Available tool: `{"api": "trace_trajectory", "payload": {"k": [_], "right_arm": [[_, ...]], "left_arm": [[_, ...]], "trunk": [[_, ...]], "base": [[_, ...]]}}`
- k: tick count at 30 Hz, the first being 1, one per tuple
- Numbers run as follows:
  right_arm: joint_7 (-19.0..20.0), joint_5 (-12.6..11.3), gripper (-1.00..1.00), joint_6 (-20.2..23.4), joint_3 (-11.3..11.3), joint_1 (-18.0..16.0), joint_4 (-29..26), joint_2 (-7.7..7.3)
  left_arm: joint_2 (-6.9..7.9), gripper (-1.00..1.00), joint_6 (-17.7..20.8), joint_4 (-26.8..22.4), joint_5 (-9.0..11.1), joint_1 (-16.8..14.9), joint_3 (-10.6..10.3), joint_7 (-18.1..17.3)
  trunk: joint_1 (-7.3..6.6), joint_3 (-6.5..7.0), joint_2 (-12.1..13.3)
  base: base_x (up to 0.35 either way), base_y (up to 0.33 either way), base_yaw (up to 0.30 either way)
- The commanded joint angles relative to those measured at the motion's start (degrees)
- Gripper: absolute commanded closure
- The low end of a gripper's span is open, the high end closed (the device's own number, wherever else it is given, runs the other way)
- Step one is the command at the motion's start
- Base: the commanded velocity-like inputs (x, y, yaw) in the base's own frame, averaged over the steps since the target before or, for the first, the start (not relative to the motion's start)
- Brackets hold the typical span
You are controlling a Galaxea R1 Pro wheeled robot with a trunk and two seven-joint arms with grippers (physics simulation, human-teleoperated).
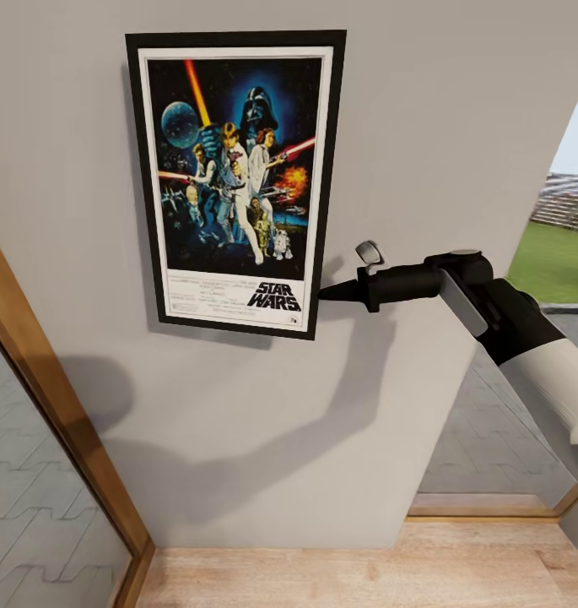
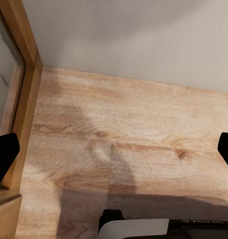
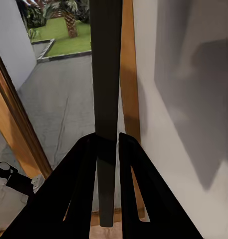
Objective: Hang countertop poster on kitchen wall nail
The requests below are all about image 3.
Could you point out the poster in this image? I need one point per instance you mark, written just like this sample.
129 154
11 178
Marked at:
106 34

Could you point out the door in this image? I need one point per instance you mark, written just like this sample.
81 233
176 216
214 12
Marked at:
46 93

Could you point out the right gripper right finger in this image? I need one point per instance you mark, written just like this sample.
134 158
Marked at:
168 220

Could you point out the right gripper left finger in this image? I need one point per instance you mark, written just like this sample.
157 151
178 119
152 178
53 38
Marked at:
62 207

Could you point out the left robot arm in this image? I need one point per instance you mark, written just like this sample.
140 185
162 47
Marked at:
19 182

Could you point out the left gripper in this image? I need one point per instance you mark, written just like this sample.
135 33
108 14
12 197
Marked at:
26 187

